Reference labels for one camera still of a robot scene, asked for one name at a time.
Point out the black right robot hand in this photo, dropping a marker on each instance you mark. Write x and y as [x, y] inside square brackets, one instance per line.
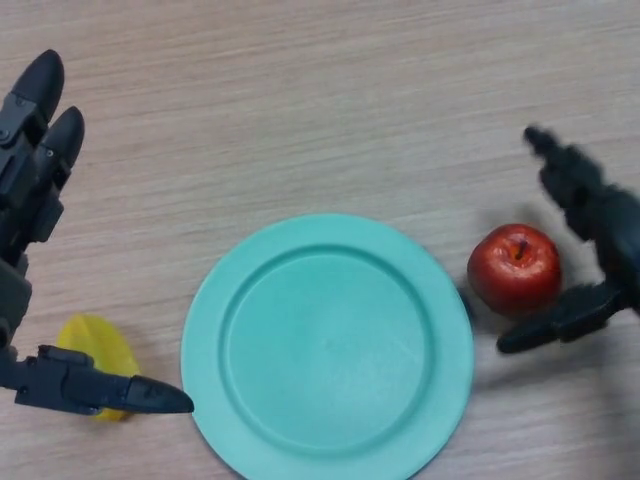
[595, 205]

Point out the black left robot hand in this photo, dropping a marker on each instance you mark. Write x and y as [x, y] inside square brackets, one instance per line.
[25, 180]

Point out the red apple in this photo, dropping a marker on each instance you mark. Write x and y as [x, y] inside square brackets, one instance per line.
[515, 267]

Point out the green round plate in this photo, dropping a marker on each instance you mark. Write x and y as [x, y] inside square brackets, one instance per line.
[327, 345]

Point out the yellow starfruit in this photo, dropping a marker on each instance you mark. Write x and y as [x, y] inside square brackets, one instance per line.
[100, 345]

